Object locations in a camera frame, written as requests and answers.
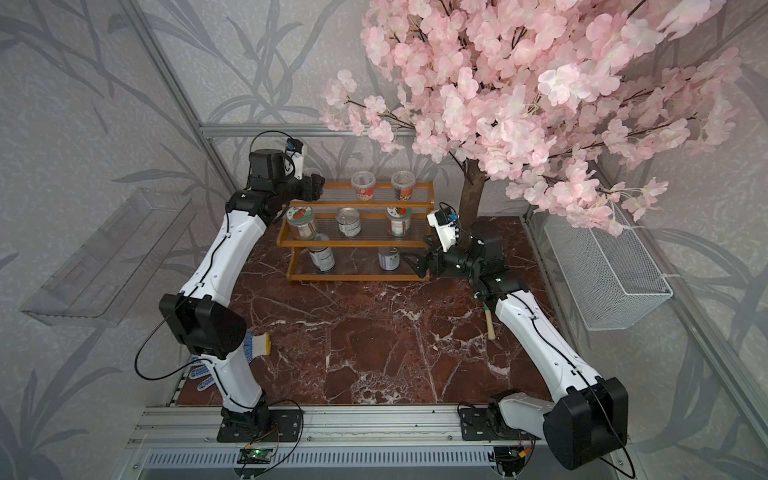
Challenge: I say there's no green white tin can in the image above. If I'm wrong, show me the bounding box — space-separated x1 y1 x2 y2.
308 245 335 273

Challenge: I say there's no blue dotted work glove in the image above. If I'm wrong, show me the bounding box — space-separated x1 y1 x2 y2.
188 331 271 391

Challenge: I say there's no small clear red-label seed jar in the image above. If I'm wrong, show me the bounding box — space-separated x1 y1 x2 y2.
391 170 416 201

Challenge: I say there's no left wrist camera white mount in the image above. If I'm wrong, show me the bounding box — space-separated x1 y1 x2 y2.
285 137 304 180

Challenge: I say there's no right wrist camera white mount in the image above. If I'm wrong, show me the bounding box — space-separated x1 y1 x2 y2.
427 207 460 253

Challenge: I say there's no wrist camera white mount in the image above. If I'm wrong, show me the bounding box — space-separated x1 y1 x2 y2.
427 207 460 253
285 137 304 180

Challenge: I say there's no orange wooden three-tier shelf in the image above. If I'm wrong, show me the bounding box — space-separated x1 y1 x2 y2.
277 181 436 282

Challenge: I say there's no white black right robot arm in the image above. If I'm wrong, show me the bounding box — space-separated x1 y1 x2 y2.
402 210 629 470

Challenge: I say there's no pink cherry blossom tree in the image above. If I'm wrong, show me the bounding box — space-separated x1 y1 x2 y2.
321 1 741 236

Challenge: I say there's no clear acrylic wall shelf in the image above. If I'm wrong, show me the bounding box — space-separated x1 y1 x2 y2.
20 188 196 327

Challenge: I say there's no purple label tin can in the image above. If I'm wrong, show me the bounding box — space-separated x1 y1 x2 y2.
378 247 400 272

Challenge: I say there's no silver green label tin can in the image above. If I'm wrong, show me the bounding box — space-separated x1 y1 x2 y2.
336 207 362 238

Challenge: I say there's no clear jar tomato lid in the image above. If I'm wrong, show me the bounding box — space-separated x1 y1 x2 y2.
386 207 412 238

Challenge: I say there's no aluminium front rail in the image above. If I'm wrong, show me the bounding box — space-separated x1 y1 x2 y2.
113 404 565 479

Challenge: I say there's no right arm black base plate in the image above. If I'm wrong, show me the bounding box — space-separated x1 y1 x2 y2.
456 403 507 441

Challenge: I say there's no tall clear tomato-label jar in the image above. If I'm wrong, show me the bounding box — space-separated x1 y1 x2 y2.
286 206 318 241

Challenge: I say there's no white wire mesh basket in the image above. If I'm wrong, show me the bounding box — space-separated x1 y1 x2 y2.
532 213 673 332

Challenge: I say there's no left green circuit board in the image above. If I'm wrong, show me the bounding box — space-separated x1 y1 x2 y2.
237 447 277 465

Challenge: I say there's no right circuit board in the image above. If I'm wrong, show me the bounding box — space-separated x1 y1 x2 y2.
490 446 531 479

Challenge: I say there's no green scraper wooden handle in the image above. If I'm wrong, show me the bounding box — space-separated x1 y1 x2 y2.
483 305 496 341

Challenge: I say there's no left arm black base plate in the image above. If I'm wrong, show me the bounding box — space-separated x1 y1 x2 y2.
216 408 303 443

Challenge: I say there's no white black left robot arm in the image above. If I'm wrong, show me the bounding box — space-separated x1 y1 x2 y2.
159 140 325 413

